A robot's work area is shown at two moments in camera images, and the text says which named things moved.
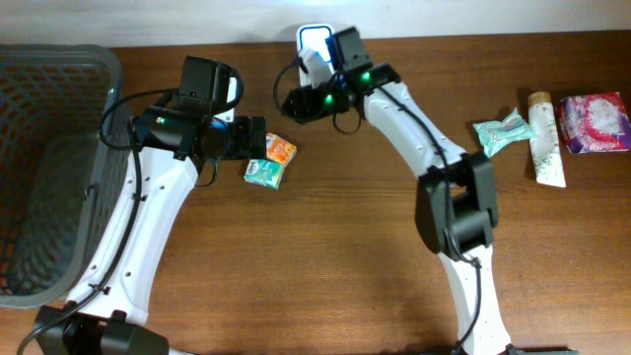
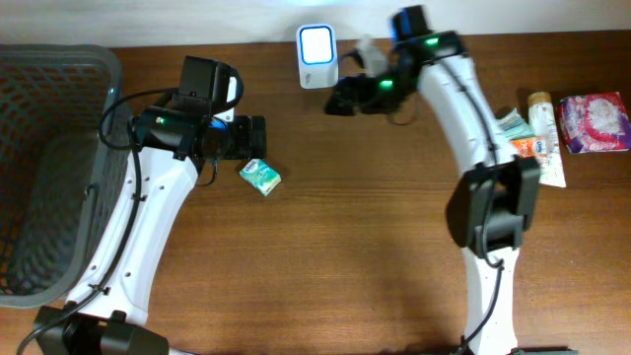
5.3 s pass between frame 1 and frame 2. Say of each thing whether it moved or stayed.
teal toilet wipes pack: stayed
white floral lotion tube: stayed
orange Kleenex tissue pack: moved
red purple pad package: stayed
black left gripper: stayed
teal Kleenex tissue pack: moved
